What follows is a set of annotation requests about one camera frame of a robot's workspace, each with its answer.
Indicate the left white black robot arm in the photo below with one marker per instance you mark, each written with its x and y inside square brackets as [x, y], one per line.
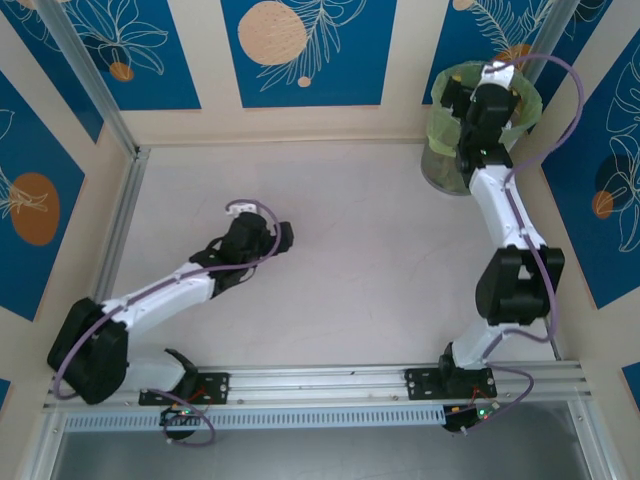
[160, 300]

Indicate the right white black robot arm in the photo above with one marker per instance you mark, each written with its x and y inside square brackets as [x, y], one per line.
[495, 200]

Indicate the green plastic bin bag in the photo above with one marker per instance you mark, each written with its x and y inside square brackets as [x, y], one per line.
[440, 125]

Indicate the grey translucent bin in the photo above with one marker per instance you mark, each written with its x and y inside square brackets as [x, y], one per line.
[440, 175]

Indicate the grey metal panel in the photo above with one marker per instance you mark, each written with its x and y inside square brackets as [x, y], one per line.
[320, 455]

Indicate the aluminium side rail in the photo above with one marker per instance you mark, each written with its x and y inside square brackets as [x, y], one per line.
[123, 215]
[558, 350]

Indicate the aluminium frame post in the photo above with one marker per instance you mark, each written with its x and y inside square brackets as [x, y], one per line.
[84, 65]
[561, 12]

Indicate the aluminium mounting rail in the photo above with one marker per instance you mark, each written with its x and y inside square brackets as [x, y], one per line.
[320, 382]

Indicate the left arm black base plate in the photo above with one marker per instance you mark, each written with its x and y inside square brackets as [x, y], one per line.
[217, 387]

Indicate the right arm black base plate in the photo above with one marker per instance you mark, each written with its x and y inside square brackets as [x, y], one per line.
[422, 382]

